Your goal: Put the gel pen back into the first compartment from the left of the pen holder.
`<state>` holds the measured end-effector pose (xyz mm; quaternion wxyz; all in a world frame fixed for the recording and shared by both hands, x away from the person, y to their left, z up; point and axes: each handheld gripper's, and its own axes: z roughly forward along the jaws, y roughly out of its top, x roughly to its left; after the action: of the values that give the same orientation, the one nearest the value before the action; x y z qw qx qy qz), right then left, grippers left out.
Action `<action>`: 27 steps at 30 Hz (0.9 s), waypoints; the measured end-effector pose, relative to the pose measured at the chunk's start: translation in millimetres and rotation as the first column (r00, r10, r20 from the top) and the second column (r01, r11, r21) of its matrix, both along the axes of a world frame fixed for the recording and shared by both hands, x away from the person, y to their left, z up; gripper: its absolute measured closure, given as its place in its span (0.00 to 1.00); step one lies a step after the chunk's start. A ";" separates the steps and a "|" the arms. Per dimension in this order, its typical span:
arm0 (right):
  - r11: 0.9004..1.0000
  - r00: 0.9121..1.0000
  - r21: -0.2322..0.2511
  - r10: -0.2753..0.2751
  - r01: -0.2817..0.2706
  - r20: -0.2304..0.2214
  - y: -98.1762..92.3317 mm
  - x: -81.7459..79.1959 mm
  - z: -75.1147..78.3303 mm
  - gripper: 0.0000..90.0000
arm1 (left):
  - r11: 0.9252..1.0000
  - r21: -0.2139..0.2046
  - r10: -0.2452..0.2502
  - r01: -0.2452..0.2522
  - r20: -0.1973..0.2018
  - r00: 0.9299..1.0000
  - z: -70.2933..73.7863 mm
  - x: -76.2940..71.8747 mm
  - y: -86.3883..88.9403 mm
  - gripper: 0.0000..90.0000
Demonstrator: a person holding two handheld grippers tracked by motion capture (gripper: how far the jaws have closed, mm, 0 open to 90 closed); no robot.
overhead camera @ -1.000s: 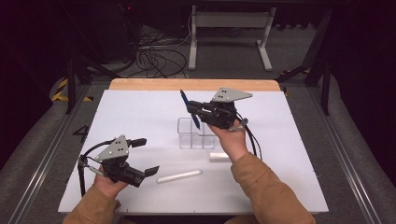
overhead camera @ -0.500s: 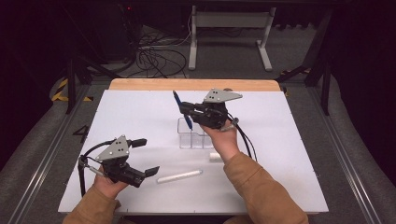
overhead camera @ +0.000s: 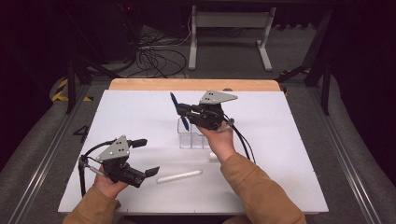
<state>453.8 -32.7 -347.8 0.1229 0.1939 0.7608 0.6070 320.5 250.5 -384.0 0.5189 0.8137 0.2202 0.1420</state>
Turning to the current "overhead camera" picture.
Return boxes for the black metal stand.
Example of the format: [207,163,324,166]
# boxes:
[275,8,332,117]
[65,55,122,115]

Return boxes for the white board sheet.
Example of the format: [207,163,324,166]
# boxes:
[58,89,330,216]

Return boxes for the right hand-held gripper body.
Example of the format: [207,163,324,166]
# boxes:
[190,90,239,132]

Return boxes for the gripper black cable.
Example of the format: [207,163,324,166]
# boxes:
[222,113,257,164]
[78,139,117,198]

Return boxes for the person's right hand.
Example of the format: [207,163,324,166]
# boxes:
[196,120,238,164]

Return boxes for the person's left hand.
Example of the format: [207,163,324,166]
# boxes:
[92,173,131,201]

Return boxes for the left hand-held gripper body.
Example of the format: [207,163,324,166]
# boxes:
[94,134,148,189]

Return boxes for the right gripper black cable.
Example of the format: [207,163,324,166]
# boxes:
[222,113,257,164]

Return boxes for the black equipment box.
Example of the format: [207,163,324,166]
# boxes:
[92,0,140,63]

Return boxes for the clear plastic organizer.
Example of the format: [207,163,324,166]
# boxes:
[177,124,213,149]

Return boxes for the aluminium floor rail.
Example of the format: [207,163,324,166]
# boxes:
[7,85,92,224]
[306,87,383,224]

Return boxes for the white pen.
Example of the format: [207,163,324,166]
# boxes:
[156,169,204,185]

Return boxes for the tangle of black floor cables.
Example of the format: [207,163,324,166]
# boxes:
[124,18,190,78]

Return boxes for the blue pen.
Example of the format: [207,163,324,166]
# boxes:
[169,91,191,133]

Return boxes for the white metal stand frame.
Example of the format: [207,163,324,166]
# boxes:
[188,5,277,72]

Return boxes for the yellow black hazard tape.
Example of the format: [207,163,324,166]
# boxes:
[50,77,94,103]

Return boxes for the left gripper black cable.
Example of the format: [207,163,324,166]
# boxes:
[78,139,117,198]

